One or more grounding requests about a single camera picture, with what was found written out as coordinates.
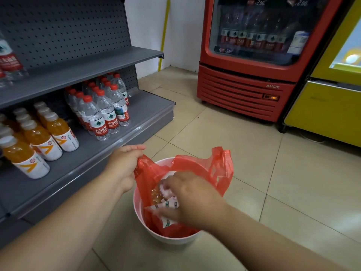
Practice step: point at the person's left hand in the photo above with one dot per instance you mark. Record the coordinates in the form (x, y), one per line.
(121, 166)

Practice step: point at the person's right hand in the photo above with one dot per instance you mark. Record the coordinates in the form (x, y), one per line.
(194, 200)

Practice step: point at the person's right thumb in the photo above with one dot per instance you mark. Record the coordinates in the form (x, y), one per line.
(167, 213)

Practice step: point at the person's left fingers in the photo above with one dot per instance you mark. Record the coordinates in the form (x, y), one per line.
(137, 151)

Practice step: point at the orange juice bottle white cap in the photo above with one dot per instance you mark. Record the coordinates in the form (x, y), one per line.
(155, 194)

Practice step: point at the red plastic bag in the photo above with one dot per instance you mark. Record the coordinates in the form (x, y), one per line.
(220, 169)

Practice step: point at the person's right forearm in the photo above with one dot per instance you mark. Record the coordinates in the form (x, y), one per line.
(262, 245)

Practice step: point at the person's left forearm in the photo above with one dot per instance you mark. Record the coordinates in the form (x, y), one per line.
(64, 222)

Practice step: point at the pink plastic bucket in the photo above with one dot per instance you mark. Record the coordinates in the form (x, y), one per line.
(174, 240)

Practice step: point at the group of red-capped water bottles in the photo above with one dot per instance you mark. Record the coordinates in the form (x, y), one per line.
(103, 112)

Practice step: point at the group of orange juice bottles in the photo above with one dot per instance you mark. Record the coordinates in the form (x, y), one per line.
(39, 139)

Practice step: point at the grey metal shelf unit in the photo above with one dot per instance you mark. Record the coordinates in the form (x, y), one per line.
(84, 64)

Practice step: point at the red drinks fridge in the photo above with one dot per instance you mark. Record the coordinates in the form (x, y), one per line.
(239, 90)

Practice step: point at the yellow pole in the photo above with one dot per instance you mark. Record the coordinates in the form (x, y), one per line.
(164, 33)

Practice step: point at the large water bottle red label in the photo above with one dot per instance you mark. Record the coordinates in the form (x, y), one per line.
(10, 60)

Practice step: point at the row of bottles in fridge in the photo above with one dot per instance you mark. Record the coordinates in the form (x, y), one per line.
(253, 36)

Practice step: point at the yellow drinks fridge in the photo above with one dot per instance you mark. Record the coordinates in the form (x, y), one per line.
(324, 110)

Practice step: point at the white label card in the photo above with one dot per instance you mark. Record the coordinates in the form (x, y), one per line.
(297, 42)

